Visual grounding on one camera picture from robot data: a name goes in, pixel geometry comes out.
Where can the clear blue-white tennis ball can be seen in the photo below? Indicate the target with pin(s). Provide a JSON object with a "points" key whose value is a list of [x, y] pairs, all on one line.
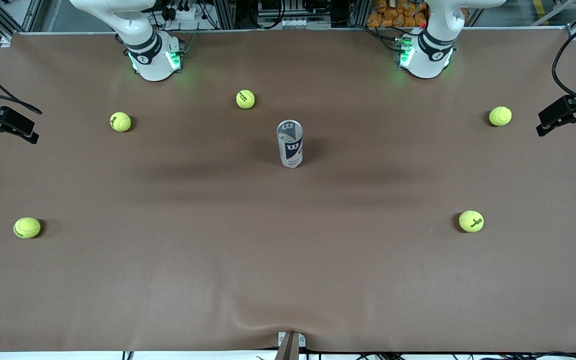
{"points": [[290, 150]]}

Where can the pile of orange packs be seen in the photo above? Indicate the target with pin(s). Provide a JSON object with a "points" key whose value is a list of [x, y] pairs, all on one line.
{"points": [[393, 12]]}

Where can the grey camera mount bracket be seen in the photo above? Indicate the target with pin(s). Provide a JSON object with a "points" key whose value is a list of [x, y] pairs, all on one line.
{"points": [[288, 350]]}

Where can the power strip with black plugs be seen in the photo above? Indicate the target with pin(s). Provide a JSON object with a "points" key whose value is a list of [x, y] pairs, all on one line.
{"points": [[188, 14]]}

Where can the yellow tennis ball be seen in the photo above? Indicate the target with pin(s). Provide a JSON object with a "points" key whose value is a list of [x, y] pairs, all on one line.
{"points": [[27, 227], [245, 99], [471, 221], [120, 121], [500, 116]]}

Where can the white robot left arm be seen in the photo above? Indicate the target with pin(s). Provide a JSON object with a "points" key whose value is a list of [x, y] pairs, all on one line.
{"points": [[430, 55]]}

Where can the white power strip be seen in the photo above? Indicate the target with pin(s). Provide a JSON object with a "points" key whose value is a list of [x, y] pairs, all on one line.
{"points": [[298, 23]]}

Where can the brown table mat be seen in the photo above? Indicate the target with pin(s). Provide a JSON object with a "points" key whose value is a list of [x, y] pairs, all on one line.
{"points": [[288, 240]]}

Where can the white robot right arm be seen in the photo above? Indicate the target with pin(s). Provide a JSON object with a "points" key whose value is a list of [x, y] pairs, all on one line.
{"points": [[153, 60]]}

